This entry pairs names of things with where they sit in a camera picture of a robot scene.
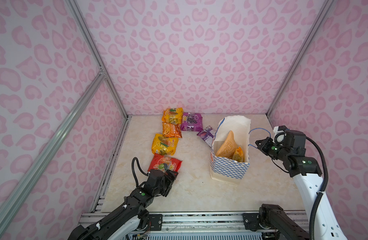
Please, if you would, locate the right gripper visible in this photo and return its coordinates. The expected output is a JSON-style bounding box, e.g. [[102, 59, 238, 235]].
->
[[253, 136, 291, 162]]

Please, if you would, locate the red fruit candy bag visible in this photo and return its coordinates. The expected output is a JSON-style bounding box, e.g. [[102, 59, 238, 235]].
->
[[148, 154, 182, 172]]

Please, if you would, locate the orange snack packet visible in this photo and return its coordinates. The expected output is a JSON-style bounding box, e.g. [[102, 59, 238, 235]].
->
[[162, 123, 182, 138]]

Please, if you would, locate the white blue checkered paper bag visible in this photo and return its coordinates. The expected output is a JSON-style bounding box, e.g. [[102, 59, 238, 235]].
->
[[209, 115, 272, 184]]

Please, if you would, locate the peach paper snack pouch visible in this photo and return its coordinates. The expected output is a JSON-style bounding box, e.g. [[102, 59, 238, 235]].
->
[[216, 131, 239, 159]]

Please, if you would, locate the yellow mango candy bag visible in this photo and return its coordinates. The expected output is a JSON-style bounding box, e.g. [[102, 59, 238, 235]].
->
[[151, 134, 179, 156], [232, 147, 244, 163]]

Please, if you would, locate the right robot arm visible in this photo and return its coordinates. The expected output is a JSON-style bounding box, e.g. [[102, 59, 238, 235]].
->
[[243, 126, 346, 240]]

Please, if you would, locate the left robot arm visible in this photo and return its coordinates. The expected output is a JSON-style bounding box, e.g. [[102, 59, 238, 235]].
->
[[68, 169, 178, 240]]

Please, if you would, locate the yellow orange candy bag back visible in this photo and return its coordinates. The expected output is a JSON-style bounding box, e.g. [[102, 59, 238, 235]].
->
[[162, 108, 184, 125]]

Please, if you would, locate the magenta grape candy bag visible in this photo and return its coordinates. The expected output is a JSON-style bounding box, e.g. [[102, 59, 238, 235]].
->
[[180, 113, 203, 132]]

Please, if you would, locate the purple snack packet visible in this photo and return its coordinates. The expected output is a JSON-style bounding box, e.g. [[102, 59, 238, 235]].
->
[[197, 126, 216, 147]]

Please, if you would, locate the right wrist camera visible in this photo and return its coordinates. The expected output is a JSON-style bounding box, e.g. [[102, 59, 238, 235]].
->
[[273, 126, 288, 145]]

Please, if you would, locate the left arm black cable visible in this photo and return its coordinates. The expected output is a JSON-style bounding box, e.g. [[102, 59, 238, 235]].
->
[[131, 156, 150, 188]]

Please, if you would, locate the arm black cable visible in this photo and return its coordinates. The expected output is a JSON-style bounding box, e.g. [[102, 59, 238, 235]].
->
[[131, 156, 150, 188], [304, 136, 329, 240]]

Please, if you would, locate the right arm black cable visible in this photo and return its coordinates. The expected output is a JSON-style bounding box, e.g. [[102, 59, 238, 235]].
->
[[304, 136, 329, 240]]

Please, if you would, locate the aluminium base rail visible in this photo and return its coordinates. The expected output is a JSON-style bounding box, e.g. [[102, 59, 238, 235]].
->
[[71, 210, 314, 240]]

